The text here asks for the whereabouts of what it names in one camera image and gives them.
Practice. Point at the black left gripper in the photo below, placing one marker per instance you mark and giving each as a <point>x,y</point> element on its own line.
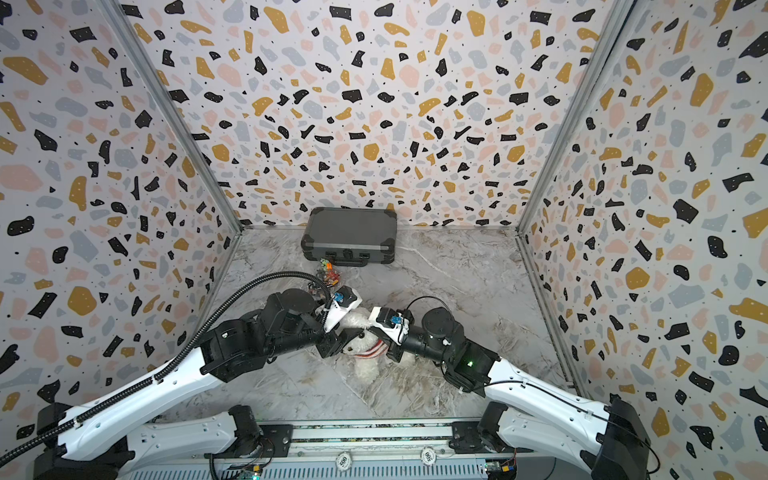
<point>330,344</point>

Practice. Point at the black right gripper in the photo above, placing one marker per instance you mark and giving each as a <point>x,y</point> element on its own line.
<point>394,344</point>

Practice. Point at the red white striped knitted sweater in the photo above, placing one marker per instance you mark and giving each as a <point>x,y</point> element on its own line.
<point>375,350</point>

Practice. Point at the white teddy bear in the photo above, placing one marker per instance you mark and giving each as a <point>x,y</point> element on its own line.
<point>366,370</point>

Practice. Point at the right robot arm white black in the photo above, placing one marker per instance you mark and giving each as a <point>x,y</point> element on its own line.
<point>607,440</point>

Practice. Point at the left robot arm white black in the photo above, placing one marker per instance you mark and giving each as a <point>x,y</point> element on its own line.
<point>114,434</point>

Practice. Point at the bag of colourful small parts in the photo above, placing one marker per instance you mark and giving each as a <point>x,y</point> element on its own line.
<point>329,276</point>

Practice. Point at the dark grey hard case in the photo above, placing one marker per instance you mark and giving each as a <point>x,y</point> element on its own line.
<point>350,237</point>

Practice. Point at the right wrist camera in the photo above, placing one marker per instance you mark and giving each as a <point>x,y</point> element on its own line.
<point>389,325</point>

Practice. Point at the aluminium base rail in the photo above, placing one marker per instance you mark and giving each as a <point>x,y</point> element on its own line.
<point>454,448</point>

